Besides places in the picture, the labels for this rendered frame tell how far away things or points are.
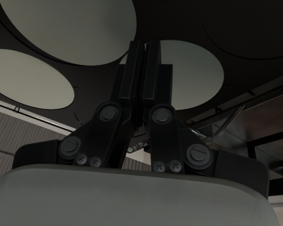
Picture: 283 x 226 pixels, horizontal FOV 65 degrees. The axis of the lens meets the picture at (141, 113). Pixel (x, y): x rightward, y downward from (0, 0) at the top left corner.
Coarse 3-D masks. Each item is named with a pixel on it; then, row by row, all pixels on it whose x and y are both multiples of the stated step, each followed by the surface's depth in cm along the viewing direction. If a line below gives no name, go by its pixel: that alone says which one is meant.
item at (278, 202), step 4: (268, 196) 30; (272, 196) 29; (276, 196) 29; (280, 196) 29; (268, 200) 31; (272, 200) 31; (276, 200) 31; (280, 200) 30; (272, 204) 35; (276, 204) 34; (280, 204) 34; (276, 208) 35; (280, 208) 34
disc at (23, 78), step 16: (0, 64) 22; (16, 64) 22; (32, 64) 21; (48, 64) 21; (0, 80) 24; (16, 80) 24; (32, 80) 24; (48, 80) 23; (64, 80) 23; (16, 96) 27; (32, 96) 26; (48, 96) 26; (64, 96) 26
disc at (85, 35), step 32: (0, 0) 16; (32, 0) 16; (64, 0) 15; (96, 0) 15; (128, 0) 15; (32, 32) 18; (64, 32) 18; (96, 32) 17; (128, 32) 17; (96, 64) 20
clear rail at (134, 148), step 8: (272, 80) 20; (280, 80) 19; (256, 88) 21; (264, 88) 20; (272, 88) 20; (280, 88) 20; (240, 96) 22; (248, 96) 22; (256, 96) 21; (224, 104) 23; (232, 104) 23; (240, 104) 23; (208, 112) 25; (216, 112) 24; (224, 112) 24; (192, 120) 27; (200, 120) 26; (136, 144) 35; (144, 144) 34
